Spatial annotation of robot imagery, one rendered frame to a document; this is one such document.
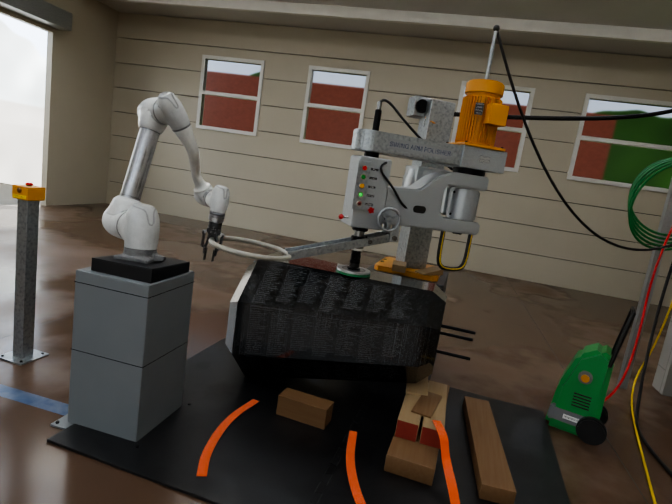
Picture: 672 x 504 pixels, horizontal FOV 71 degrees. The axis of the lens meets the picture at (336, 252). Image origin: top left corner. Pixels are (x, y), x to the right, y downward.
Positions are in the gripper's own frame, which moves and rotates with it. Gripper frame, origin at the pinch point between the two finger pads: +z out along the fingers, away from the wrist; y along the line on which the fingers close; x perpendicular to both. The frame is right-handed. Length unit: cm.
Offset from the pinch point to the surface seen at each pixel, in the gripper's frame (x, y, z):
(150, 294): -63, -8, 10
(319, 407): -27, 82, 65
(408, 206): 13, 109, -54
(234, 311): 2.0, 20.8, 30.9
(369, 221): 6, 88, -40
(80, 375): -56, -37, 60
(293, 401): -23, 68, 67
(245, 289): 5.3, 24.1, 17.0
